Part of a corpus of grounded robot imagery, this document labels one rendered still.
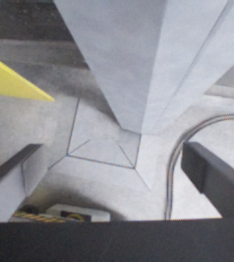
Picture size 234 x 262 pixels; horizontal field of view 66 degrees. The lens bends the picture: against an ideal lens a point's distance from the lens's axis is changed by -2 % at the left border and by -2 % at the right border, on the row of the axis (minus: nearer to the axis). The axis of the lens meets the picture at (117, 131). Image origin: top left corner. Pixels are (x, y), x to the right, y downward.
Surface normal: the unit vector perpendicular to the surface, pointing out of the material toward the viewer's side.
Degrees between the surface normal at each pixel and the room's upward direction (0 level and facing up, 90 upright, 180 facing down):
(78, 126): 7
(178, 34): 90
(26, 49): 0
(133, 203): 0
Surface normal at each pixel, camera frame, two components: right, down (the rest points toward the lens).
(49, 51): -0.11, -0.14
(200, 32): 0.03, 0.99
